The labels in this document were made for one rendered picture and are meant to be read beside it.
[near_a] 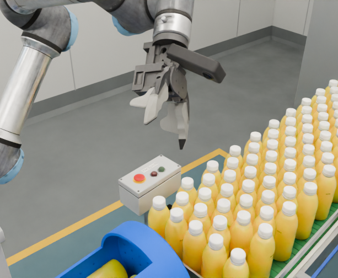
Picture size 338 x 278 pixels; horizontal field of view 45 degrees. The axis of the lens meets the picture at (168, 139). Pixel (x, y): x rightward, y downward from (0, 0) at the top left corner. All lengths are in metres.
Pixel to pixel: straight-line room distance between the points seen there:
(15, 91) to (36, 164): 2.24
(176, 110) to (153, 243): 0.34
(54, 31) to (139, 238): 0.61
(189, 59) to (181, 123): 0.13
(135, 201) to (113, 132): 2.35
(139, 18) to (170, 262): 0.54
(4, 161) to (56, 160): 2.21
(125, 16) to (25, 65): 0.41
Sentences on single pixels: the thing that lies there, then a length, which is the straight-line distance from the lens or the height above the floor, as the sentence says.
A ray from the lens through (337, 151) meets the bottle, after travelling 1.65.
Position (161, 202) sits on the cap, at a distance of 1.26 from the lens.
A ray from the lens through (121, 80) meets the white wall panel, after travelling 4.36.
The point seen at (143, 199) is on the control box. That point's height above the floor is 1.06.
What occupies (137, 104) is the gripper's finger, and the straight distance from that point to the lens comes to 0.72.
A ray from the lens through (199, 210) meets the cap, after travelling 1.23.
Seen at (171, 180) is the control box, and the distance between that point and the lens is 1.41.
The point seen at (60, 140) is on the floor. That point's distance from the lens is 3.63.
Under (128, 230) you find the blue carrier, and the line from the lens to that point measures 1.02.
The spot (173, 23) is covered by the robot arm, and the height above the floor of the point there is 1.71.
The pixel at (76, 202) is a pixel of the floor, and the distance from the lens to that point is 2.98.
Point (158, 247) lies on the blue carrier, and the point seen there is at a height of 1.23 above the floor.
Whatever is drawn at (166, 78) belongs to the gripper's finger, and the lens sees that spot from 0.74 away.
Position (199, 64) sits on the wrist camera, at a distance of 0.75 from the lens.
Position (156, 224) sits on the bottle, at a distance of 1.29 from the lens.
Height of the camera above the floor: 1.96
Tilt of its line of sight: 34 degrees down
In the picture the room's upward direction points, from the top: straight up
